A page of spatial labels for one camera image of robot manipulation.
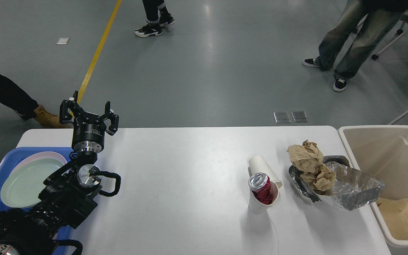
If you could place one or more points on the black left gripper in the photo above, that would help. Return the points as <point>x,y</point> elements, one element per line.
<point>87,137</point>

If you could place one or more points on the green plate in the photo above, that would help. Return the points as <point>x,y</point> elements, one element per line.
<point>22,187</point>

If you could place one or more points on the brown paper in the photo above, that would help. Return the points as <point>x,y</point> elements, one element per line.
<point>321,180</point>
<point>306,157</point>

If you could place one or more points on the brown paper bag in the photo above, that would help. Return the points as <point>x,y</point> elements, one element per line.
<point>395,215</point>

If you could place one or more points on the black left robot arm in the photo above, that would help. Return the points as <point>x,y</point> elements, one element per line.
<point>98,182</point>

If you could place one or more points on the pink plate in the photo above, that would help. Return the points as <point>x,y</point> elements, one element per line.
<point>41,155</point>

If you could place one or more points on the white paper scrap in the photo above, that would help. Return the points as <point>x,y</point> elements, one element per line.
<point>62,41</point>

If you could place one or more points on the seated person tan boots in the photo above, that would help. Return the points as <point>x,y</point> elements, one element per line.
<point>12,96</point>

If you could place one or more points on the person in black trousers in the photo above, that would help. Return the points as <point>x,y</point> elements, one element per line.
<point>157,17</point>

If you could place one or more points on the blue plastic tray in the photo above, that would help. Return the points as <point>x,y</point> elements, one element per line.
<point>31,231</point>

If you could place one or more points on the white paper cup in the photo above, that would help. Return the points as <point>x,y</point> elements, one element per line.
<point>258,164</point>
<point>257,207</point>

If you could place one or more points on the crushed red soda can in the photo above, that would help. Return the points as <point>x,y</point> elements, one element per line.
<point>259,184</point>

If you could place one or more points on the metal floor socket plate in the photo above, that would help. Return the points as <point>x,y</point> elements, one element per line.
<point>288,117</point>

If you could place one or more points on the grey crumpled wrapper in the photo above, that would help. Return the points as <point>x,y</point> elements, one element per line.
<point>334,160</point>

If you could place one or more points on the clear plastic wrapper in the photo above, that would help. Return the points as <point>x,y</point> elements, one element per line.
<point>353,188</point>

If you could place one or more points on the beige plastic bin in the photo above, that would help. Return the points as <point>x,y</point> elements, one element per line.
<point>382,151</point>

